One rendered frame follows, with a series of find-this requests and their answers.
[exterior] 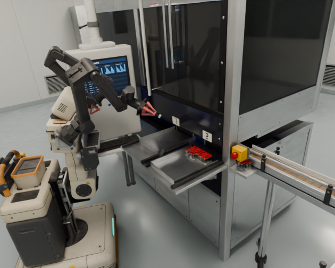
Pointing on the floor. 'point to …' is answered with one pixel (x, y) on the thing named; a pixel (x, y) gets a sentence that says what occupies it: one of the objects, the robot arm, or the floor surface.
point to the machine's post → (231, 117)
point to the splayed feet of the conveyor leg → (260, 258)
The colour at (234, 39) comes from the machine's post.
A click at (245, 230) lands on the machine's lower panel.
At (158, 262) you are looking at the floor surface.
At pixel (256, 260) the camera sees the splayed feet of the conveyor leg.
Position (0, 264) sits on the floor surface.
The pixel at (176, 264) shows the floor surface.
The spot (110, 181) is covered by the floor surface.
